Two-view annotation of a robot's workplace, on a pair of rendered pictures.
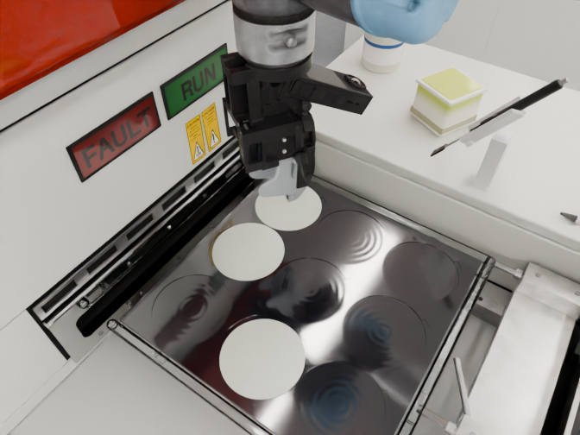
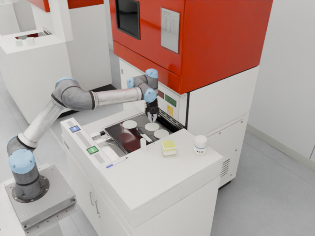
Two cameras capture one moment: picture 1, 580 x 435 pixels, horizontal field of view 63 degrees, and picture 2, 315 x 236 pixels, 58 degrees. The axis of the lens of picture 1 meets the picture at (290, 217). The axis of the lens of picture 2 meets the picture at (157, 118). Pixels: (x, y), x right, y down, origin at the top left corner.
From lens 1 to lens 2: 1.84 m
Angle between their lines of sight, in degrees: 76
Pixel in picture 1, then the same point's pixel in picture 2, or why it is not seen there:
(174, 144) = (165, 105)
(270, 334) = (132, 125)
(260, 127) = not seen: hidden behind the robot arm
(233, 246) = (153, 125)
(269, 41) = not seen: hidden behind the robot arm
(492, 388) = (108, 149)
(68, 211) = not seen: hidden behind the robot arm
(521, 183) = (139, 157)
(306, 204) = (160, 136)
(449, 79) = (170, 143)
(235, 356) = (131, 121)
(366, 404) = (115, 132)
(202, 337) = (137, 119)
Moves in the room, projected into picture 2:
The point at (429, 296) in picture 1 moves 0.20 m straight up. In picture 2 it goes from (128, 145) to (126, 119)
